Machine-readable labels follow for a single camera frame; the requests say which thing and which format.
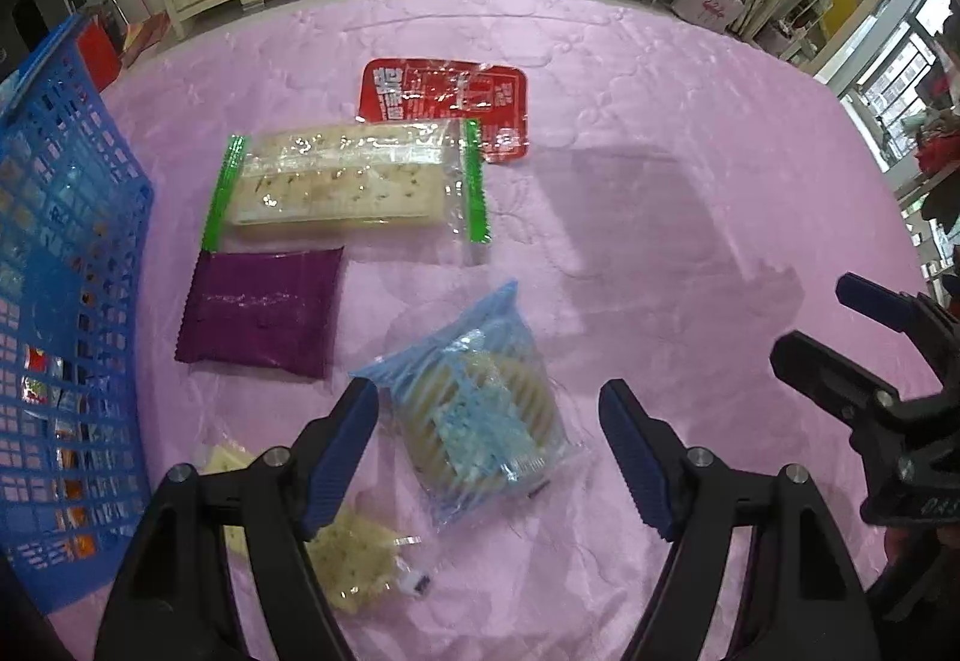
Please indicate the pink tote bag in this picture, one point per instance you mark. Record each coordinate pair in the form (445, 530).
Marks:
(709, 5)

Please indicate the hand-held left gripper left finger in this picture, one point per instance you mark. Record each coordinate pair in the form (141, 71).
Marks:
(337, 462)

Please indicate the blue striped cookie packet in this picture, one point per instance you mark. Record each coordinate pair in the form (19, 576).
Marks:
(472, 406)

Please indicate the red bag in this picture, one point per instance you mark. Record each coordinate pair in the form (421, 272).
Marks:
(97, 54)

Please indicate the pink quilted table cloth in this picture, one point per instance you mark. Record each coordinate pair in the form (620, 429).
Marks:
(675, 106)

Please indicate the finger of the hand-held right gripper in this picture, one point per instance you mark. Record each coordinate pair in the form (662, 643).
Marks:
(825, 372)
(866, 297)

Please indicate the small clear cracker packet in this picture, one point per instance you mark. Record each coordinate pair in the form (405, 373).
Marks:
(352, 563)

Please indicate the red snack packet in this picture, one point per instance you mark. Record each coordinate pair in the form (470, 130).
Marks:
(420, 95)

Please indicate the long green-edged cracker packet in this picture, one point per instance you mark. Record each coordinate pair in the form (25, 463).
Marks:
(337, 181)

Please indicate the blue plastic basket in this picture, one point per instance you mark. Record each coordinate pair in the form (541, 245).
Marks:
(139, 218)

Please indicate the purple snack packet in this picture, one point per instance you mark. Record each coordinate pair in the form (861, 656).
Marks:
(255, 308)

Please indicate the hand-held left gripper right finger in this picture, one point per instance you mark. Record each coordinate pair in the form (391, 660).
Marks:
(637, 466)

